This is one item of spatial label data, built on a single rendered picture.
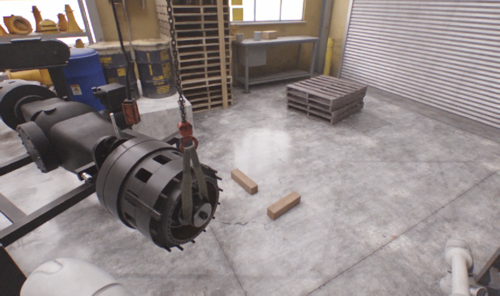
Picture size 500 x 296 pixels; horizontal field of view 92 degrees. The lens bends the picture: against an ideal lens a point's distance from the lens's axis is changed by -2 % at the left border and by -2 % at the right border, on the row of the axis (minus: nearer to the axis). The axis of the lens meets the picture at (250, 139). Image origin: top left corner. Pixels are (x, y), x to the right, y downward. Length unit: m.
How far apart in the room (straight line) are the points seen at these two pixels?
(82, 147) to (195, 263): 1.25
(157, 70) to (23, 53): 1.68
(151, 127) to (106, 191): 2.54
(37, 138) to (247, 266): 1.91
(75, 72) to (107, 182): 2.47
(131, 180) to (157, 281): 1.05
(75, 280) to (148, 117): 3.46
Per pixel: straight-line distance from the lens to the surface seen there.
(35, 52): 3.63
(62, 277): 0.67
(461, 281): 1.43
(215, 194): 1.59
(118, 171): 1.56
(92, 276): 0.65
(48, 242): 2.98
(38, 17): 9.90
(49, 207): 2.26
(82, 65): 3.88
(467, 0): 5.91
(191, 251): 2.39
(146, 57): 4.34
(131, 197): 1.45
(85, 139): 2.08
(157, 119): 4.03
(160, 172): 1.40
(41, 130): 2.46
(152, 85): 4.44
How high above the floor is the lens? 1.89
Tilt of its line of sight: 29 degrees down
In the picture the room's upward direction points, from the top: straight up
